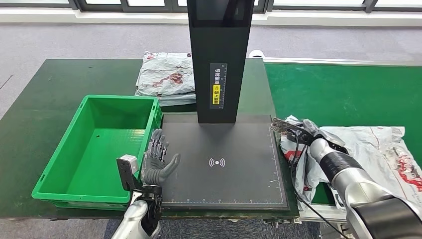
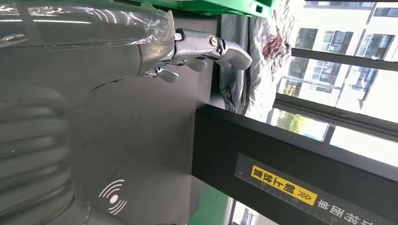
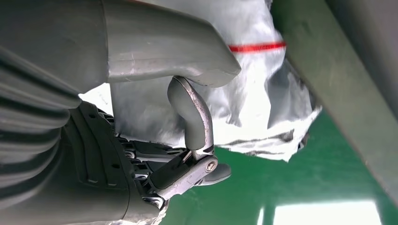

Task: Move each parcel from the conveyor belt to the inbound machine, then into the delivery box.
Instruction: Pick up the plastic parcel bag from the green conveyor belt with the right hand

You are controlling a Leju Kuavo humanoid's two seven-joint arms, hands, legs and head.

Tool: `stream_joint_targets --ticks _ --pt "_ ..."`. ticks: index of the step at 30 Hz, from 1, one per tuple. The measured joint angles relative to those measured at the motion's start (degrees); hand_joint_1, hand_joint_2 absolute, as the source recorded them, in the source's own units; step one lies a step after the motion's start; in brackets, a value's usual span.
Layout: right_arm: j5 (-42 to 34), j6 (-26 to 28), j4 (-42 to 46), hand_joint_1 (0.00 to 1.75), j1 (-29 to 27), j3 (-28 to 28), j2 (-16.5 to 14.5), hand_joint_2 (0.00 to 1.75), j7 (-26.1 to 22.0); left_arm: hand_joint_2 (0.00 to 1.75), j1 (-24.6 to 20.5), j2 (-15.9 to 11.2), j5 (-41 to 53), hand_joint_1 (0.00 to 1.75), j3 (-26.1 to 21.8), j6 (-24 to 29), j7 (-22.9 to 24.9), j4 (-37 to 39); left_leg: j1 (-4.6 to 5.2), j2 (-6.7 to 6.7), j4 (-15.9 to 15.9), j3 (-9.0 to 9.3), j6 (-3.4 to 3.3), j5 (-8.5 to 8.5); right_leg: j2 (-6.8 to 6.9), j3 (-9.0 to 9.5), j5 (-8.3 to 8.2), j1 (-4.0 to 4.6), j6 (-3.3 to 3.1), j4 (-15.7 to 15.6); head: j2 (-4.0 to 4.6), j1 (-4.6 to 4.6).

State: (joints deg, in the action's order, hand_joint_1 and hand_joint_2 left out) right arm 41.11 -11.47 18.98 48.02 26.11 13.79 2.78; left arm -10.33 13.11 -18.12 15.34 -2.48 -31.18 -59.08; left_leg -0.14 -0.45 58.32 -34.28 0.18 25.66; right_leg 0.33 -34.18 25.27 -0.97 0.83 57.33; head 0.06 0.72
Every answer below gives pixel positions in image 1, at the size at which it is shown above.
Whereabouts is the black machine display screen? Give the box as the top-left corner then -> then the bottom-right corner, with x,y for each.
191,0 -> 253,28

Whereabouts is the black right camera bracket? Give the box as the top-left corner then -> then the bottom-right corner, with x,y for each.
287,126 -> 316,146

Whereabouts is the black inbound scanner machine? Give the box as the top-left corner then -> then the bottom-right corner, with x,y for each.
158,0 -> 291,212

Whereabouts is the green plastic crate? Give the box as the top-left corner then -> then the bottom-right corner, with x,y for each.
31,95 -> 163,211

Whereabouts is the grey poly parcel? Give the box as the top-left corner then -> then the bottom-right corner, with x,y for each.
279,115 -> 330,206

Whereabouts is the green conveyor belt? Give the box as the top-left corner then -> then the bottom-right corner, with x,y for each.
264,62 -> 422,205

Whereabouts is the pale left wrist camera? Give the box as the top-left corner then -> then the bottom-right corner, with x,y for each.
119,154 -> 138,175

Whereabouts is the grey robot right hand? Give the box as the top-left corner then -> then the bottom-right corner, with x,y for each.
298,119 -> 347,148

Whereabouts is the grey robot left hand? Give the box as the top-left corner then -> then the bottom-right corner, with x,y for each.
141,128 -> 182,187

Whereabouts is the flat parcel large red print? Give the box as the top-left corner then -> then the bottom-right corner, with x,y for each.
319,125 -> 422,212

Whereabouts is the white window sill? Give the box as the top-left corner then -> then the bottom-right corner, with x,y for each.
0,8 -> 422,28

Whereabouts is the dark green table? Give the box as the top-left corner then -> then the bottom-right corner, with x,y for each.
0,58 -> 300,220

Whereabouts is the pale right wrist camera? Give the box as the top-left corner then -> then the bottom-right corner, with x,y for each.
270,118 -> 295,135

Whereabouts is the grey parcel with red print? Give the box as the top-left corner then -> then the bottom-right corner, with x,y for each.
135,51 -> 196,98

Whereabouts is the aluminium conveyor frame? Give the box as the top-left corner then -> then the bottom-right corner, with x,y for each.
263,57 -> 422,239

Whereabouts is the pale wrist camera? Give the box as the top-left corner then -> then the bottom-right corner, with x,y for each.
119,154 -> 138,175
270,118 -> 295,135

